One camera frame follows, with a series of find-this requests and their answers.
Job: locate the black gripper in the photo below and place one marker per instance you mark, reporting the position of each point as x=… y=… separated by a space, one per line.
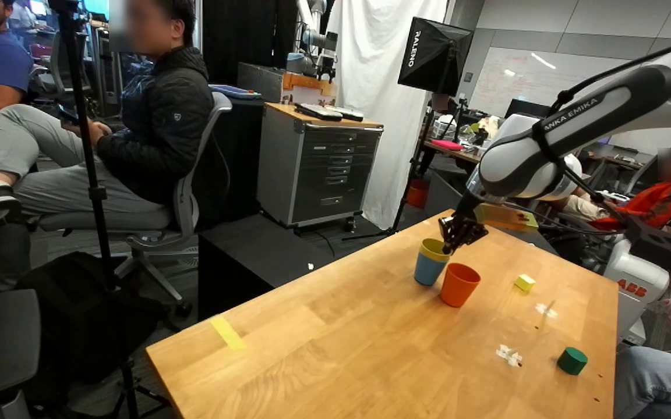
x=470 y=214

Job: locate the yellow plastic cup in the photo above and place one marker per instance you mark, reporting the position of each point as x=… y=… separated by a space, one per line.
x=431 y=251

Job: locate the blue plastic cup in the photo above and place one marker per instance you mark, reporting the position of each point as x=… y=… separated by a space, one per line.
x=429 y=273

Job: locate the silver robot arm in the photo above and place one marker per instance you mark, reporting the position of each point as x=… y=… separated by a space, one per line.
x=314 y=55

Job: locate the white robot base red lettering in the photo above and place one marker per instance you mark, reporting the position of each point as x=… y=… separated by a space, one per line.
x=639 y=281

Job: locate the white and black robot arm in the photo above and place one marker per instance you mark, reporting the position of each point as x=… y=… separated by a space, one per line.
x=584 y=117

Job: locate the orange plastic cup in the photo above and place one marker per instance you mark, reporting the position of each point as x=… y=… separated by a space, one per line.
x=458 y=288

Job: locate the red canister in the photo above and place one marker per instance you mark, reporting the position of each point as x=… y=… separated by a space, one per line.
x=417 y=193

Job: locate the yellow cube block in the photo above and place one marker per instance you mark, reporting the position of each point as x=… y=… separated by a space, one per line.
x=522 y=283

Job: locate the cluttered background desk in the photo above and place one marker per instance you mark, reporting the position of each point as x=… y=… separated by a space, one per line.
x=459 y=148

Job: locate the black background monitor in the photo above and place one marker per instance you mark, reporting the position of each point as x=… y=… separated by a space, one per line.
x=525 y=108

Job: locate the grey drawer cabinet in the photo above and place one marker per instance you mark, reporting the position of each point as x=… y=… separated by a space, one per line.
x=314 y=172

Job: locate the black keyboard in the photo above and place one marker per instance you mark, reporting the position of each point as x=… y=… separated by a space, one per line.
x=319 y=111
x=351 y=115

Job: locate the green cylinder block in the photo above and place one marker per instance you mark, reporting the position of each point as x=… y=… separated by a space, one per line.
x=571 y=363

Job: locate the white curtain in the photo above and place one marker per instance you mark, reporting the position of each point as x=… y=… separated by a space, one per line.
x=373 y=79

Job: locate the black softbox light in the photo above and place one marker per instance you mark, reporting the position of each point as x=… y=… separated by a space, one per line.
x=431 y=55

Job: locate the person in orange shirt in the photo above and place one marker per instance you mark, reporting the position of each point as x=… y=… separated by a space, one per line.
x=654 y=201

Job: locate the orange cardboard box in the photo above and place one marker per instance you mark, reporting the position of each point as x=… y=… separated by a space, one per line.
x=308 y=87

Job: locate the yellow tape strip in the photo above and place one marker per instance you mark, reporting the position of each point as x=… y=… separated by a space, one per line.
x=230 y=337

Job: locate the person in blue jeans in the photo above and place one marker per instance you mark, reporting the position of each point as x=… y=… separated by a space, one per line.
x=662 y=381

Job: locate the grey mesh office chair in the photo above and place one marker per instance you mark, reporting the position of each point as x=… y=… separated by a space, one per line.
x=188 y=187
x=0 y=351

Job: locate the black curtain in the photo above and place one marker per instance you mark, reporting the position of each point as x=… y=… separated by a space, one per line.
x=245 y=37

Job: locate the person in black jacket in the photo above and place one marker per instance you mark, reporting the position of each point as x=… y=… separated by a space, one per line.
x=162 y=125

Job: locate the black tripod stand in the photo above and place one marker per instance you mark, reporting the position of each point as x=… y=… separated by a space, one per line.
x=92 y=178

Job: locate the black bag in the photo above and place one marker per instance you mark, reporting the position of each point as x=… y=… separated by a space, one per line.
x=81 y=310

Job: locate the tan wrist camera box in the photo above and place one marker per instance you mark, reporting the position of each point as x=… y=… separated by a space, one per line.
x=504 y=216

